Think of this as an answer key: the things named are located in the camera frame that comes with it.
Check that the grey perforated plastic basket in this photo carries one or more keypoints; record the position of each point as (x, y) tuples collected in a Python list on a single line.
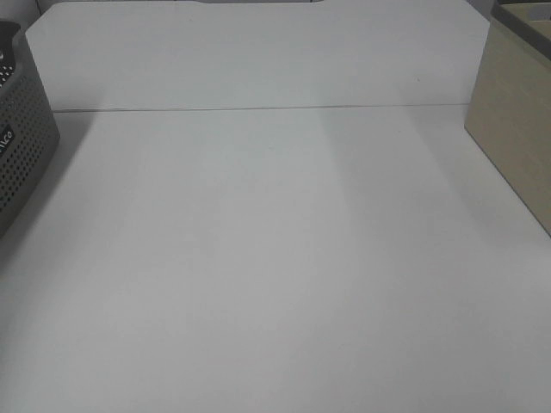
[(29, 134)]

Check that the beige storage box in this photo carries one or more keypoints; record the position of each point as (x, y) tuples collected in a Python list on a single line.
[(509, 113)]

